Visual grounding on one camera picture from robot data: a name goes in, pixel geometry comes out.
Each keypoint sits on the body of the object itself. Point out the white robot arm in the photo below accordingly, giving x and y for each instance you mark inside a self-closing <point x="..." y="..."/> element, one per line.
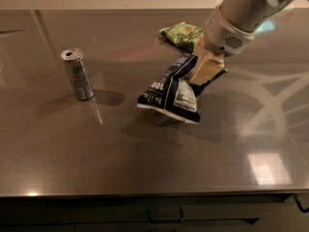
<point x="249" y="15"/>

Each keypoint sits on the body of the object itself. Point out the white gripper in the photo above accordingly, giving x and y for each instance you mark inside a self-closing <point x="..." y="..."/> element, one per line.
<point x="224" y="36"/>

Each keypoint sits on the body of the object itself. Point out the silver drink can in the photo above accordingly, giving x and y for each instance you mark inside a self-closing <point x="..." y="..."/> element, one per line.
<point x="73" y="59"/>

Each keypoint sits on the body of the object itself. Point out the blue chip bag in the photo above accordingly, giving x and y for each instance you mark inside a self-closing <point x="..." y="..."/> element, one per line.
<point x="172" y="95"/>

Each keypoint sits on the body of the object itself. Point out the green jalapeno chip bag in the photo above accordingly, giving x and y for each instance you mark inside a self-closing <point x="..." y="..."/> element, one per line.
<point x="183" y="35"/>

